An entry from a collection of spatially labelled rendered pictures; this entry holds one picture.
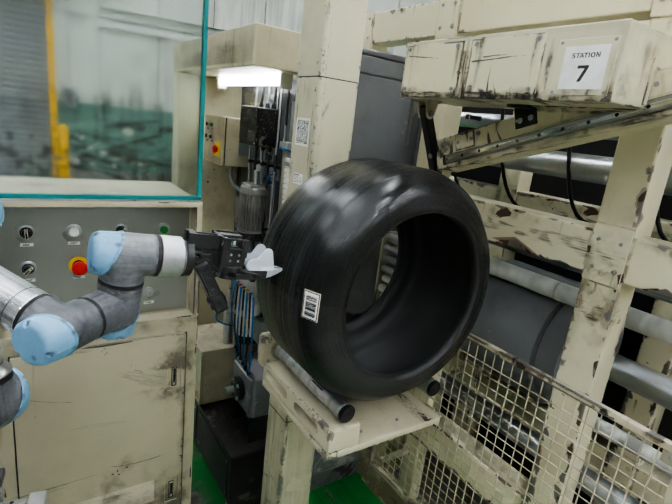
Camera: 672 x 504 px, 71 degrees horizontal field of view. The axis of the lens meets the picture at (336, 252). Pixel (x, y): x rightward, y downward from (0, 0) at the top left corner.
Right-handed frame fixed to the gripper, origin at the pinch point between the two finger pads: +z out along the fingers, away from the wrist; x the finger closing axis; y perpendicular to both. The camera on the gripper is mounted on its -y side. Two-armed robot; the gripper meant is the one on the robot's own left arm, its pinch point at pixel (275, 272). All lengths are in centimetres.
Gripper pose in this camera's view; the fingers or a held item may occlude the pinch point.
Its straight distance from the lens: 100.5
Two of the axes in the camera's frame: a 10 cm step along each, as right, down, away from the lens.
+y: 2.1, -9.6, -1.9
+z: 8.1, 0.7, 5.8
